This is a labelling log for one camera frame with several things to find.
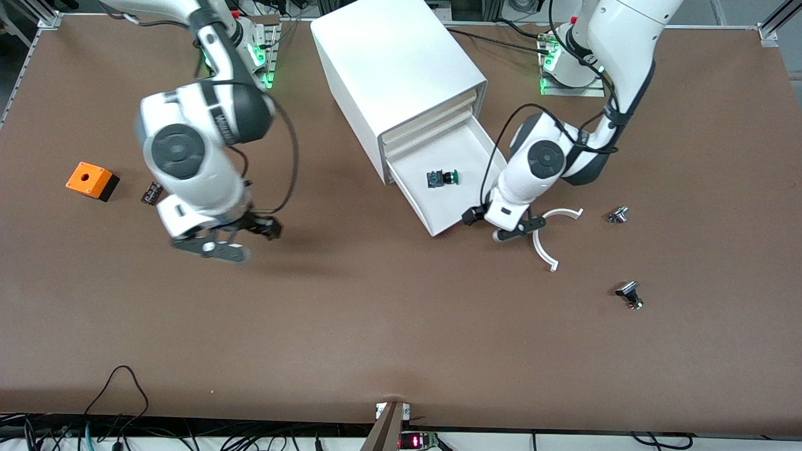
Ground black push button grey cap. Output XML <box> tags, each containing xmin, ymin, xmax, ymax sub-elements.
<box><xmin>615</xmin><ymin>281</ymin><xmax>645</xmax><ymax>311</ymax></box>

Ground red display device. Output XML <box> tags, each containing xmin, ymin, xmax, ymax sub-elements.
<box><xmin>399</xmin><ymin>431</ymin><xmax>442</xmax><ymax>451</ymax></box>

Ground white semicircular plastic bracket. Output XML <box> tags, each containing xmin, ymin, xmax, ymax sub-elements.
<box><xmin>533</xmin><ymin>207</ymin><xmax>585</xmax><ymax>272</ymax></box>

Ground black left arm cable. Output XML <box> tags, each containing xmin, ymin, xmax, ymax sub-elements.
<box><xmin>479</xmin><ymin>103</ymin><xmax>627</xmax><ymax>217</ymax></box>

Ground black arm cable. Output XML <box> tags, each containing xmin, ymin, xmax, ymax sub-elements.
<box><xmin>188</xmin><ymin>78</ymin><xmax>299</xmax><ymax>217</ymax></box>
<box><xmin>479</xmin><ymin>103</ymin><xmax>627</xmax><ymax>217</ymax></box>

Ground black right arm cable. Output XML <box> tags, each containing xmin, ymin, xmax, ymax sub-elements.
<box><xmin>188</xmin><ymin>78</ymin><xmax>299</xmax><ymax>217</ymax></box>

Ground orange button enclosure box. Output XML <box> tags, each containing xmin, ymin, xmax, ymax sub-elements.
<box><xmin>66</xmin><ymin>162</ymin><xmax>120</xmax><ymax>202</ymax></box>

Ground black looped cable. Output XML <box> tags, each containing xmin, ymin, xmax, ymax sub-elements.
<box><xmin>81</xmin><ymin>365</ymin><xmax>151</xmax><ymax>433</ymax></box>

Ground black table cable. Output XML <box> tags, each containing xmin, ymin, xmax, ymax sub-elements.
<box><xmin>442</xmin><ymin>27</ymin><xmax>549</xmax><ymax>57</ymax></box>

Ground brown wedge post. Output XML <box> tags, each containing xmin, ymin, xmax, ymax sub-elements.
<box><xmin>360</xmin><ymin>401</ymin><xmax>405</xmax><ymax>451</ymax></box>

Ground aluminium frame profile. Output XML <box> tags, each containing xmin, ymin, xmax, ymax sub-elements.
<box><xmin>13</xmin><ymin>0</ymin><xmax>63</xmax><ymax>29</ymax></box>
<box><xmin>757</xmin><ymin>0</ymin><xmax>802</xmax><ymax>48</ymax></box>

